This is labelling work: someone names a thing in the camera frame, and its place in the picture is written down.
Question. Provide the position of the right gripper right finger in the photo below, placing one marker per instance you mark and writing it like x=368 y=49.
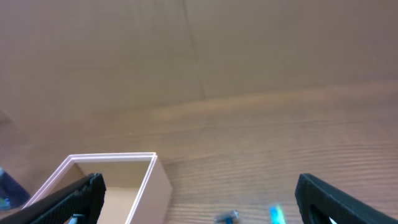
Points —
x=322 y=203

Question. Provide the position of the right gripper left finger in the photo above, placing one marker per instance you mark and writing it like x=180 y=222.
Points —
x=79 y=202

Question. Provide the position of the green white toothbrush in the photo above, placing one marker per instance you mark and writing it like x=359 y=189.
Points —
x=276 y=214

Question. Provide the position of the open cardboard box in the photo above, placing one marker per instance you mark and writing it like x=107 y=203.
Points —
x=137 y=187

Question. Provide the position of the blue disposable razor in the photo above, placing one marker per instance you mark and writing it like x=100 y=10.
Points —
x=227 y=217

